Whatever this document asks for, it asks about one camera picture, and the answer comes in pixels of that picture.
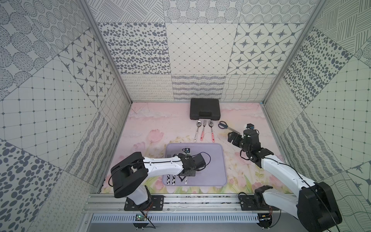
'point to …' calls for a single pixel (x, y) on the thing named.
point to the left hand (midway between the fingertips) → (191, 169)
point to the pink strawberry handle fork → (204, 124)
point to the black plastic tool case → (204, 108)
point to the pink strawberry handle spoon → (211, 124)
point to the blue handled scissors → (223, 125)
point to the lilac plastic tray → (213, 174)
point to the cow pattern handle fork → (168, 179)
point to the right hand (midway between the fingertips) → (234, 137)
